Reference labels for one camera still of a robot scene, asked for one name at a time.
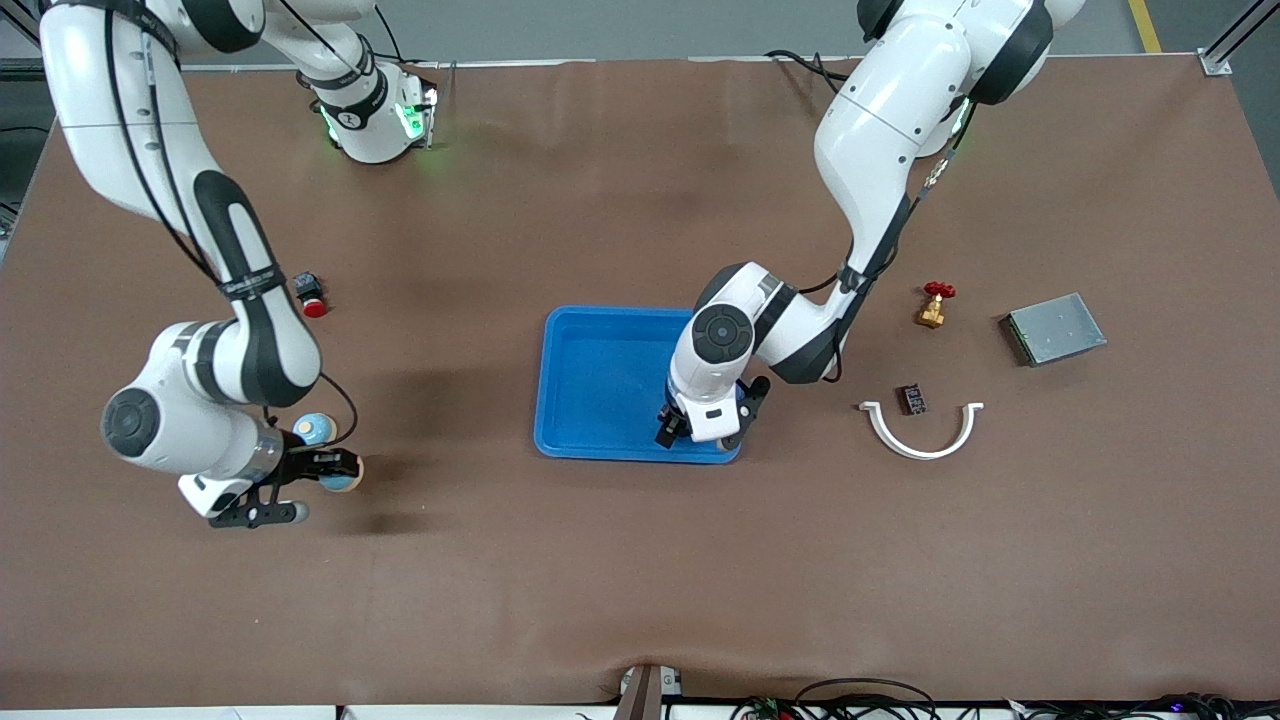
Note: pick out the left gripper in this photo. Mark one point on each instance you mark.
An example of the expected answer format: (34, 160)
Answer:
(668, 426)

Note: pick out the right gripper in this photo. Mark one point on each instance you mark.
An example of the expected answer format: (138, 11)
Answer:
(303, 464)

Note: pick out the light blue call bell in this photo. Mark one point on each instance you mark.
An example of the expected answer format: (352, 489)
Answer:
(313, 430)
(342, 485)

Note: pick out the brown cylindrical capacitor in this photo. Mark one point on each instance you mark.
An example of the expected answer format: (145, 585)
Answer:
(912, 399)

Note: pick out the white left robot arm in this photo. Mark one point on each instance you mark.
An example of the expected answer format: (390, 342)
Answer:
(880, 120)

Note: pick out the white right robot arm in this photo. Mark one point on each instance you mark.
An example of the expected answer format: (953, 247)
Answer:
(120, 100)

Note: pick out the blue plastic tray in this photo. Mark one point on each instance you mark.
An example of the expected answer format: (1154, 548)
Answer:
(600, 380)

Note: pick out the brown table cover sheet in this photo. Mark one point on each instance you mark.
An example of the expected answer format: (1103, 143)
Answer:
(640, 580)

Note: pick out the red pushbutton blue-black base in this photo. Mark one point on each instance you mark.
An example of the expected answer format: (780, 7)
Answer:
(313, 300)

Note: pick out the white half-round pipe clamp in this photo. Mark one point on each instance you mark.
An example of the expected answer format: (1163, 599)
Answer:
(920, 453)

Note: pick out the brass valve red handwheel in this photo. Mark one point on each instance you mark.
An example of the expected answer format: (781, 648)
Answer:
(932, 312)

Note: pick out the green-lit base connector box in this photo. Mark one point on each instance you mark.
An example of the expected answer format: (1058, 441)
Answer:
(415, 118)

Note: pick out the silver metal power supply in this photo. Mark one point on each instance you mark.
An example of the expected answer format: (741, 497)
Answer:
(1055, 330)

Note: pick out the metal camera stand post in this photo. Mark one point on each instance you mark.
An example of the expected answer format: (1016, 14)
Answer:
(645, 695)

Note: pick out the aluminium frame profile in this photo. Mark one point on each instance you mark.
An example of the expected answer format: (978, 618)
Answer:
(1235, 35)

